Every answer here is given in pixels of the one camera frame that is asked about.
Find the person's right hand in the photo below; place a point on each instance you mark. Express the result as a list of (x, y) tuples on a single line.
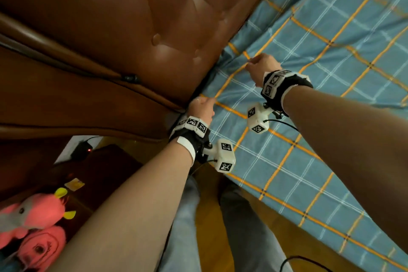
[(264, 66)]

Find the person's left hand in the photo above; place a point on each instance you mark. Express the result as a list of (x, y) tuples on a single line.
[(202, 109)]

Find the blue plaid bed sheet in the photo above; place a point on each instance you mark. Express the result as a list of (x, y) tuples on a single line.
[(318, 74)]

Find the person's left forearm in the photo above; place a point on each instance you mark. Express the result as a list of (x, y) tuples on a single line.
[(127, 217)]

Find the person's right forearm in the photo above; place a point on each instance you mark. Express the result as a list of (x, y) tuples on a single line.
[(357, 141)]

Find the person's left leg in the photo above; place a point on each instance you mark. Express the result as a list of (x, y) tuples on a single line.
[(180, 236)]

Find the person's leg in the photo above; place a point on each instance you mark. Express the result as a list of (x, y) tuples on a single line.
[(180, 236), (251, 236)]

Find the person's right leg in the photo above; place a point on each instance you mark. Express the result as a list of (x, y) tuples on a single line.
[(251, 236)]

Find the black power adapter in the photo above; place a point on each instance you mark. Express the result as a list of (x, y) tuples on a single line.
[(81, 148)]

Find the small yellow packet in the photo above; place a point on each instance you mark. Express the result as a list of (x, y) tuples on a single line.
[(74, 184)]

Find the pink plush toy yellow horns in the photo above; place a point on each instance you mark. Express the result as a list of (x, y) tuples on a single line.
[(38, 211)]

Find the pink round plush toy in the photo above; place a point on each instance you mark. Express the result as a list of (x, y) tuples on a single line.
[(44, 246)]

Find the white black marker wrist camera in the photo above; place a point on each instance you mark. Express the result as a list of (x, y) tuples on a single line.
[(191, 136), (280, 85)]

